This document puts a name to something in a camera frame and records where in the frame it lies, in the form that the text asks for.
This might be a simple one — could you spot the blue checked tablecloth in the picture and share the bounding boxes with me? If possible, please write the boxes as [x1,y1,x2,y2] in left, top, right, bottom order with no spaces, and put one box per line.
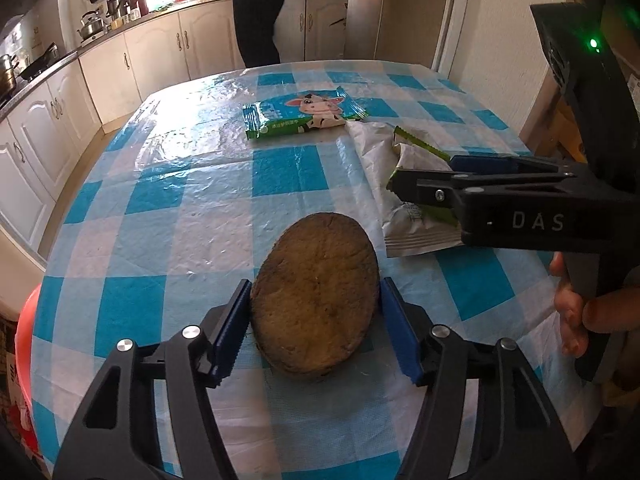
[30,60,601,480]

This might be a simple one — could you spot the red stool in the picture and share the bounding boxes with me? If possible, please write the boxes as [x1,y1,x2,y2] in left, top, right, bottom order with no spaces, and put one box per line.
[14,282,52,467]

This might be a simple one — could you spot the brown cardboard box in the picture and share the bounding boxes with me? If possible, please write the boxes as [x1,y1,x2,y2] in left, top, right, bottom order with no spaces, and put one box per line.
[520,72,592,162]

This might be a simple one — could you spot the cow print snack packet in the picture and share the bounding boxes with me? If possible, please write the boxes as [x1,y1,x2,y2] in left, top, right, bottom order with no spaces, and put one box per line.
[242,86,370,142]

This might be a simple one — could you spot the grey white snack bag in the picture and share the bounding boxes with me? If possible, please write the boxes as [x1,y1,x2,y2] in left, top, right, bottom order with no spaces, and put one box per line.
[347,120,467,260]

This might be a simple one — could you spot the black frying pan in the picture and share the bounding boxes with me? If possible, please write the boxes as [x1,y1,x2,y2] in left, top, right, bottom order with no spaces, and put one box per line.
[17,42,61,82]

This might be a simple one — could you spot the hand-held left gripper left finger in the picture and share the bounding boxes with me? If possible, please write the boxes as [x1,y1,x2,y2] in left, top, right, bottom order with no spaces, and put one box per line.
[52,278,253,480]

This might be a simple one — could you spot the person's right hand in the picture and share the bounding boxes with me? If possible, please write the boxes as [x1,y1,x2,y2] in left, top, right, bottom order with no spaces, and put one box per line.
[547,252,640,358]

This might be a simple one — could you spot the printed cardboard carton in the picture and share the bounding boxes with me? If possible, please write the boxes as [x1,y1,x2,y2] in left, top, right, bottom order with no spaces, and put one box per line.
[0,320,32,463]

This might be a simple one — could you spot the brown oval bread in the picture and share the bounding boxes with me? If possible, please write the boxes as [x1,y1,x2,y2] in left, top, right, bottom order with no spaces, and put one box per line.
[250,213,380,377]

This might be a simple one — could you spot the steel steamer pot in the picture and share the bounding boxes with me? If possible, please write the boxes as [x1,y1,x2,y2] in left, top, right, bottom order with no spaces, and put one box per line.
[0,52,22,102]

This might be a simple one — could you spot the dark kitchen countertop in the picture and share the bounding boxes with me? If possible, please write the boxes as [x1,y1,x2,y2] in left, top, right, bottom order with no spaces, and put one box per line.
[0,0,351,111]

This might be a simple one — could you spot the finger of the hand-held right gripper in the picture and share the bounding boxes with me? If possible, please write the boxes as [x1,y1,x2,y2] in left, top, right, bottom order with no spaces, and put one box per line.
[448,154,577,177]
[392,172,576,213]

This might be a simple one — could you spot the white base kitchen cabinets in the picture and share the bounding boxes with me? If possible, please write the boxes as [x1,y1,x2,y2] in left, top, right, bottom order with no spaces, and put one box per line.
[0,0,351,261]

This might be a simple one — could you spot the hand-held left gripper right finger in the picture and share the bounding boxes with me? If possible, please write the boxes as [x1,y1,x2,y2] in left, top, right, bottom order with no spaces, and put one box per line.
[380,276,583,480]

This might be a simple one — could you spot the tall grey refrigerator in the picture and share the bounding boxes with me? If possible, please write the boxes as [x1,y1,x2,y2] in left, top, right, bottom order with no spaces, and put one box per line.
[345,0,473,77]

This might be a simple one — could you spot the green snack wrapper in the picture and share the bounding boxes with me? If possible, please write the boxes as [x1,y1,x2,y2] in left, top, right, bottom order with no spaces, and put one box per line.
[387,126,463,227]

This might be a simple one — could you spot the steel kettle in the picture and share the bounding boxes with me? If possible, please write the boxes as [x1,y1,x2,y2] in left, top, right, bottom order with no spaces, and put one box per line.
[76,10,109,42]

